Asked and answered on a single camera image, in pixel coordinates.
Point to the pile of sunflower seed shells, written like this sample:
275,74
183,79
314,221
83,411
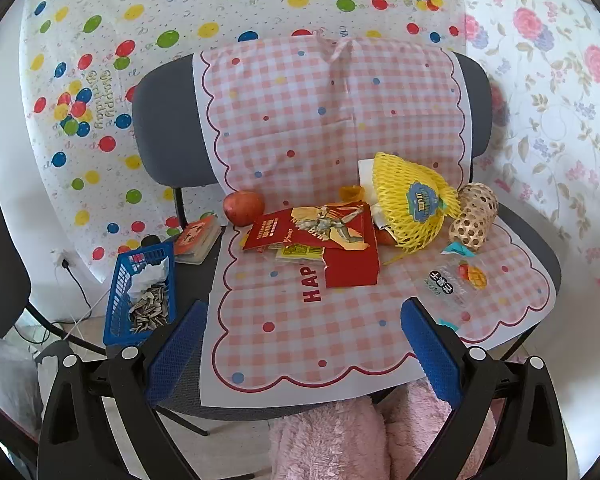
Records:
150,310

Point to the yellow label packet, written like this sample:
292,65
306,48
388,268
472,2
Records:
295,252

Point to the yellow foam net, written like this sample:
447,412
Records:
405,180

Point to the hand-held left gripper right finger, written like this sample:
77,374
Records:
430,350

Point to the clear plastic bag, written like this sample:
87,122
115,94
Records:
5,385

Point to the red torn paper box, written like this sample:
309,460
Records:
350,267

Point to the pink checked cloth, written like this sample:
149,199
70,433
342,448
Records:
305,135

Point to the balloon print sheet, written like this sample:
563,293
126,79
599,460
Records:
180,0

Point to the floral print sheet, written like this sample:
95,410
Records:
555,110

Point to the grey office chair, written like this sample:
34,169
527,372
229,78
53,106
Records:
160,135

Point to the small teal wrapper piece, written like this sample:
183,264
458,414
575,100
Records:
460,249

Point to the pink fluffy trousers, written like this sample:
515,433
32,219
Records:
320,440

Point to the crumpled white tissue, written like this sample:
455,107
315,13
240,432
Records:
150,275

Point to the small yellow plastic piece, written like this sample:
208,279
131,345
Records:
352,195

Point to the blue plastic basket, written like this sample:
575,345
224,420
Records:
117,305

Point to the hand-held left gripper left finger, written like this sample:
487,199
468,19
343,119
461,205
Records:
175,355

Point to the black chair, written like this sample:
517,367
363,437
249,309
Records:
0,260

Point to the small orange book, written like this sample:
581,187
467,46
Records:
195,240

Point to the clear printed plastic wrapper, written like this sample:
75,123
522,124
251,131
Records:
450,285

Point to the red apple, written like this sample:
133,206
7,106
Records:
242,208

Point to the woven bamboo basket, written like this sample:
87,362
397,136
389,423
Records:
472,215

